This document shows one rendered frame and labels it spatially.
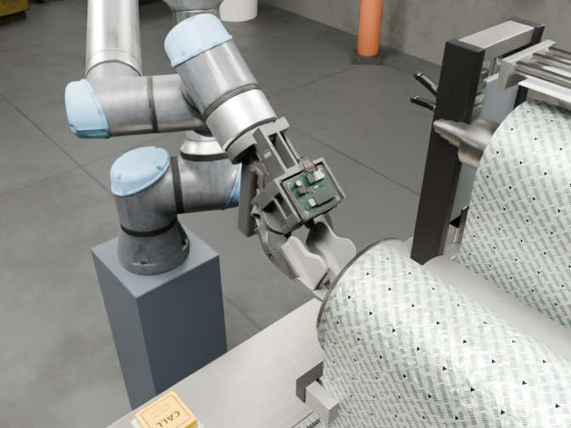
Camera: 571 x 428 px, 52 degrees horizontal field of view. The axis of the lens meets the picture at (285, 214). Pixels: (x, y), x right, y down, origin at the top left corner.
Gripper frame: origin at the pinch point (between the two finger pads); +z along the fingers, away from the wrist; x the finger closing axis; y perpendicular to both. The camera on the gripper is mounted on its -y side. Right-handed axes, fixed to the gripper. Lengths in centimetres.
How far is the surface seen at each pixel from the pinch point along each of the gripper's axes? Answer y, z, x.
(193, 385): -40.2, 3.7, -7.7
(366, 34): -239, -127, 287
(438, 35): -218, -101, 328
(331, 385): -1.4, 8.8, -5.2
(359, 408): 1.7, 11.7, -5.2
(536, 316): 11.1, 13.4, 14.8
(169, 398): -37.5, 3.2, -12.8
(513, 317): 10.4, 12.0, 12.4
